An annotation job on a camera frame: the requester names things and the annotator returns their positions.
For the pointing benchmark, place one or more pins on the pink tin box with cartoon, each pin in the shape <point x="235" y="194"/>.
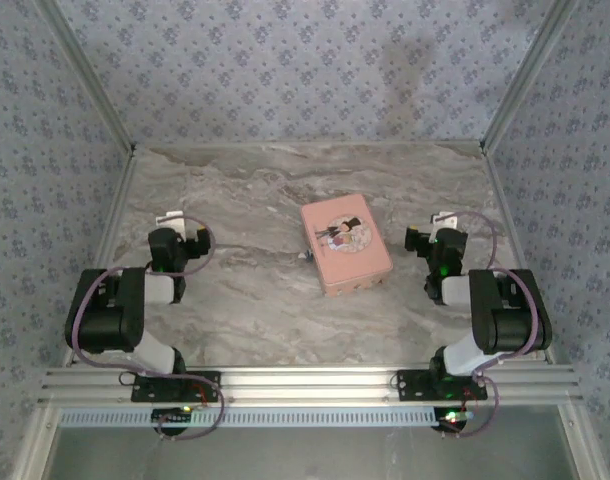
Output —
<point x="345" y="245"/>

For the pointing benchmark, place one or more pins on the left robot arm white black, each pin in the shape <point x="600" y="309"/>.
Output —
<point x="102" y="315"/>

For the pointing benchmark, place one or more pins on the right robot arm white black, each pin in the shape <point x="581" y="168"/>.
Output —
<point x="510" y="315"/>

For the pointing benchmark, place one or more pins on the right controller board with LED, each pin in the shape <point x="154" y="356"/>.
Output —
<point x="452" y="417"/>

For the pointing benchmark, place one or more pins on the controller board with led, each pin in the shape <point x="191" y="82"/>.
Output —
<point x="452" y="417"/>
<point x="172" y="417"/>

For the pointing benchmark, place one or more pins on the left controller board with LED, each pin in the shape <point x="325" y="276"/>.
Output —
<point x="172" y="417"/>

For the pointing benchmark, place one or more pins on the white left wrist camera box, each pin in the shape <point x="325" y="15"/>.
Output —
<point x="171" y="220"/>

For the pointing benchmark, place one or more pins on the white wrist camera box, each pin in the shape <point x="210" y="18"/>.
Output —
<point x="445" y="220"/>
<point x="171" y="220"/>

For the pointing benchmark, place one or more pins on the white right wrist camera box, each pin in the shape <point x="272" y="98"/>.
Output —
<point x="445" y="220"/>

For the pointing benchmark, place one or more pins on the aluminium side rail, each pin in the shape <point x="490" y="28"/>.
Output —
<point x="105" y="240"/>

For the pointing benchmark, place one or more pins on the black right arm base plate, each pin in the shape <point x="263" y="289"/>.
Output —
<point x="412" y="387"/>

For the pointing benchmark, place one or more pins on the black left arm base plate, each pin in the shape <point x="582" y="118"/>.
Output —
<point x="145" y="392"/>

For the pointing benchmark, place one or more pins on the aluminium cross rail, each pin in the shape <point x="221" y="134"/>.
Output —
<point x="305" y="382"/>

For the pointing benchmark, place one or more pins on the aluminium corner post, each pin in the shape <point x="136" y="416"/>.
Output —
<point x="530" y="75"/>
<point x="87" y="75"/>

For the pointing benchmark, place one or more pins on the aluminium frame leg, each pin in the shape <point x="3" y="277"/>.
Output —
<point x="35" y="445"/>
<point x="582" y="440"/>

